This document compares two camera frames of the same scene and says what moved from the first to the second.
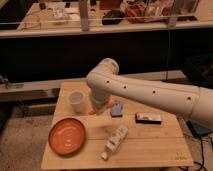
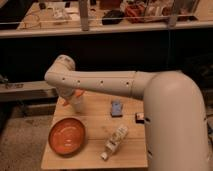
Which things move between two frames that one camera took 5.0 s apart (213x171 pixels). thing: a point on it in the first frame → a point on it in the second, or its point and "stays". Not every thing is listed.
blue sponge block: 116,109 stays
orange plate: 67,136 stays
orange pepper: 100,105 → 78,92
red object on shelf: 135,14 stays
